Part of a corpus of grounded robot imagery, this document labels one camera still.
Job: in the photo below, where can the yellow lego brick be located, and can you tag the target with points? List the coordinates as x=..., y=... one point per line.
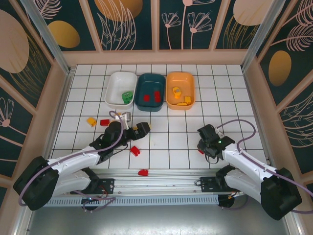
x=182, y=104
x=187, y=99
x=91, y=121
x=119, y=114

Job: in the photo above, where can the green lego piece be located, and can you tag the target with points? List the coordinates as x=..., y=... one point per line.
x=128, y=100

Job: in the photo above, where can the long red lego brick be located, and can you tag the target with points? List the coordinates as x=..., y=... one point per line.
x=157, y=96

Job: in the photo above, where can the green lego gear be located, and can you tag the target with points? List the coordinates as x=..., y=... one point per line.
x=126, y=95

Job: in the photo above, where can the red rounded lego piece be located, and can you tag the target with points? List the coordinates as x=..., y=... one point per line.
x=143, y=172

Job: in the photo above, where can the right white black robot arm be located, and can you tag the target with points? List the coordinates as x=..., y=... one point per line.
x=247, y=159

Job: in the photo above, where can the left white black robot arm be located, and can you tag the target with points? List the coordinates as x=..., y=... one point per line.
x=73, y=160

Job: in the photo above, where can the teal plastic bin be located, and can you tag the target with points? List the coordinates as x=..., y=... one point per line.
x=149, y=83

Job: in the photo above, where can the yellow lego figure grey top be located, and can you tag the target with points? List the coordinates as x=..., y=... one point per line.
x=176, y=92

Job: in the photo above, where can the white plastic bin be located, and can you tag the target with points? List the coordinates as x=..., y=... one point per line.
x=117, y=83

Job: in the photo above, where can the orange plastic bin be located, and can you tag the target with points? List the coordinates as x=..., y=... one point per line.
x=181, y=80

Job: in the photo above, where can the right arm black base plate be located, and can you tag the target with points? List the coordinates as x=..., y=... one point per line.
x=207, y=184

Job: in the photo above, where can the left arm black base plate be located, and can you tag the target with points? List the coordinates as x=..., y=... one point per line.
x=107, y=186

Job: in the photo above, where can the aluminium mounting rail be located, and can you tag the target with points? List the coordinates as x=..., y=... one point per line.
x=156, y=182

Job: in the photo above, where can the aluminium frame post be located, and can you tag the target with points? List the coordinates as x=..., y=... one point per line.
x=52, y=46
x=254, y=41

